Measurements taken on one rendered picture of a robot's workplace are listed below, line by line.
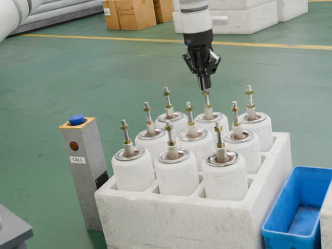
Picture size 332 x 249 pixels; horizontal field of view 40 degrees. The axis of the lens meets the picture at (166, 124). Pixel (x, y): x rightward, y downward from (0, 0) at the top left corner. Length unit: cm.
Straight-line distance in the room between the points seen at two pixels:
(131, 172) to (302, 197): 47
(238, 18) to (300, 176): 246
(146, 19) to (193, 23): 355
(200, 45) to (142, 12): 350
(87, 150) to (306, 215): 59
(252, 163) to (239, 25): 257
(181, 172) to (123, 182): 15
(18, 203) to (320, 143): 103
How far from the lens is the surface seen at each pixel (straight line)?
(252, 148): 109
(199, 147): 112
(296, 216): 125
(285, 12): 389
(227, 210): 98
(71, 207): 148
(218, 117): 124
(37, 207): 154
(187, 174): 103
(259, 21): 364
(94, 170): 123
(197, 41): 116
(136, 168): 108
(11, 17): 84
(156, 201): 104
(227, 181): 98
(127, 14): 471
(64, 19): 645
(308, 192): 127
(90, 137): 121
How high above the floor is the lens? 69
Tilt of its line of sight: 21 degrees down
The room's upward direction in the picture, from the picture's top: 10 degrees counter-clockwise
